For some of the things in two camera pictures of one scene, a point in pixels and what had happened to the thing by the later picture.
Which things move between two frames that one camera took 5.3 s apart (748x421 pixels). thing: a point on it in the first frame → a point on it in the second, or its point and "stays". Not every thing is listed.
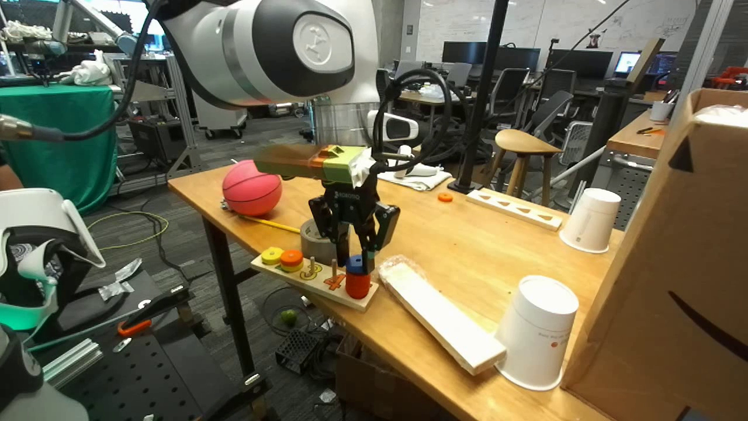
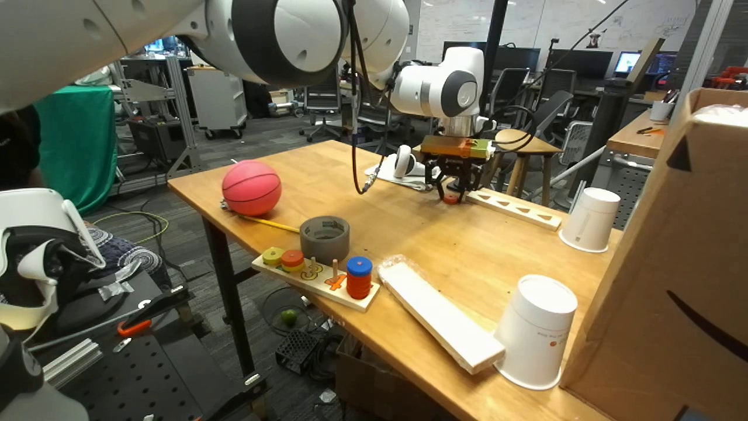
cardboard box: x=667 y=334 stays
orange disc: x=444 y=198 stays
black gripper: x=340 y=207 → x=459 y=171
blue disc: x=356 y=265 stays
